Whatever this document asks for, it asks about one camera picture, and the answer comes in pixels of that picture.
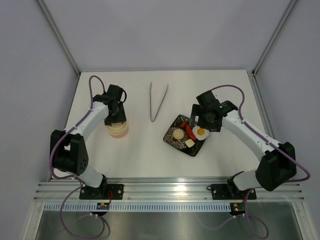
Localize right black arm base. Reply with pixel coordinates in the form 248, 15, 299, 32
206, 183, 249, 200

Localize aluminium frame post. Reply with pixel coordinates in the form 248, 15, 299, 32
252, 0, 299, 78
35, 0, 81, 78

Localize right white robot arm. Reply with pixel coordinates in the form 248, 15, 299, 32
189, 91, 297, 198

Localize white slotted cable duct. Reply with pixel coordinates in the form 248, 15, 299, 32
44, 202, 231, 213

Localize metal tongs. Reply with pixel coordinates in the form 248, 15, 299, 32
149, 82, 169, 123

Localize white steamed bun toy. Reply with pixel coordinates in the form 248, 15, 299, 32
172, 128, 185, 140

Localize red sausage toy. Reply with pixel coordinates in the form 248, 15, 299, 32
185, 124, 197, 141

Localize small red shrimp toy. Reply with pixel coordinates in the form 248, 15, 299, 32
179, 121, 189, 128

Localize cream pink lunch box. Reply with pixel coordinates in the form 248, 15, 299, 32
107, 128, 129, 138

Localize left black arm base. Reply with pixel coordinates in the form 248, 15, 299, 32
79, 184, 124, 200

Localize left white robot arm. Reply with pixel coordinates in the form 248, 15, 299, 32
50, 84, 129, 199

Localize black patterned square plate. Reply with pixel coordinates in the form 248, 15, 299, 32
163, 114, 208, 157

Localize right aluminium frame post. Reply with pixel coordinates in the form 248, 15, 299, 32
252, 0, 299, 78

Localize left aluminium frame post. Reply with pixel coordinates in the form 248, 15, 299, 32
35, 0, 81, 78

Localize cream lunch box lid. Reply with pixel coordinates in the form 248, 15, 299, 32
105, 121, 128, 132

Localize fried egg toy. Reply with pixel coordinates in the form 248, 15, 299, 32
192, 126, 210, 141

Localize cream tofu block toy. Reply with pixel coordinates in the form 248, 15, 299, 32
184, 139, 195, 148

